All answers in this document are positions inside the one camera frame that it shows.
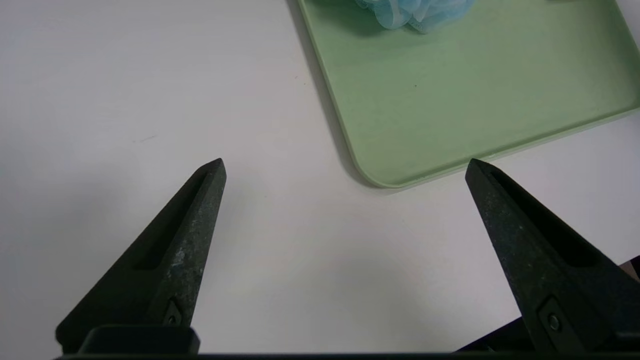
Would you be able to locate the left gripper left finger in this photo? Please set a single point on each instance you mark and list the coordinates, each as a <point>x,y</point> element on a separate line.
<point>170,260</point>

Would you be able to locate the light green plastic tray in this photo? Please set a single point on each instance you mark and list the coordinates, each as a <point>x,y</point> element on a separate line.
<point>450,110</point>

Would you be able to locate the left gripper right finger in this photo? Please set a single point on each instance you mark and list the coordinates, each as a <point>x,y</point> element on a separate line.
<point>545,260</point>

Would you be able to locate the light blue bath loofah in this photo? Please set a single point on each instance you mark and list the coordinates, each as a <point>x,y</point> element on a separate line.
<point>415,12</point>

